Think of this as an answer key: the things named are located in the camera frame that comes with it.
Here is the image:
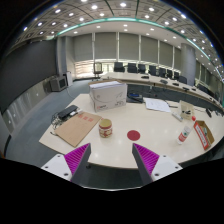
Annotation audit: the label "white cardboard paper box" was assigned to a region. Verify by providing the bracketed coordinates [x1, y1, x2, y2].
[88, 80, 128, 113]

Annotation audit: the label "open red-sided cardboard box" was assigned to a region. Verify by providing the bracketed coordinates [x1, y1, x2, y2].
[192, 119, 216, 151]

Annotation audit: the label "grey monitor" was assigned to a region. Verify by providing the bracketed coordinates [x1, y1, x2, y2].
[49, 75, 69, 93]

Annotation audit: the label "beige desk organizer box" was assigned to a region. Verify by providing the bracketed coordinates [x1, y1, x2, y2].
[179, 99, 196, 121]

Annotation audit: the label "clear red-capped water bottle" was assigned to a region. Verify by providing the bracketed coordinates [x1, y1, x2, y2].
[176, 115, 197, 146]

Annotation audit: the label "flat round red coaster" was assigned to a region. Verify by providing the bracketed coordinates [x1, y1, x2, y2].
[126, 129, 141, 142]

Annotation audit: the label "white power adapter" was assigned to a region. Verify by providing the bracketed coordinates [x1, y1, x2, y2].
[68, 108, 83, 117]

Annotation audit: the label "black desk microphones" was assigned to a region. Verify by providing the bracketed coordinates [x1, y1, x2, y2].
[140, 75, 214, 118]

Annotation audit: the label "tangled black cables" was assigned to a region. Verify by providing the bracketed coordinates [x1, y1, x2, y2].
[49, 112, 68, 136]

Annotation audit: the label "long curved conference desk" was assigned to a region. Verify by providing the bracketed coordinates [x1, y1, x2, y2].
[99, 71, 224, 114]

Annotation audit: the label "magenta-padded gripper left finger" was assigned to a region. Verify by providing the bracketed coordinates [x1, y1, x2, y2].
[40, 142, 92, 186]

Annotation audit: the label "flat black device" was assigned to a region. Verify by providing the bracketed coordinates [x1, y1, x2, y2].
[57, 104, 80, 121]

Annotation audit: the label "black office chairs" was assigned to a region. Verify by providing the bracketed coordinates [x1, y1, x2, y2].
[92, 61, 221, 101]

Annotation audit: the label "white marker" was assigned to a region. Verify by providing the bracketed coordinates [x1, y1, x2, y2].
[171, 111, 184, 122]

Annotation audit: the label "white paper sheets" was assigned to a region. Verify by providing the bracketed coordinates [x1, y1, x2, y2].
[143, 97, 172, 114]

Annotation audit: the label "round ceiling lights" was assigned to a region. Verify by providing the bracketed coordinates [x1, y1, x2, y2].
[21, 0, 223, 73]

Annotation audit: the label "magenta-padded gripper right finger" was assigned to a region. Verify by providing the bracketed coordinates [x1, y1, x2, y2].
[131, 143, 184, 186]

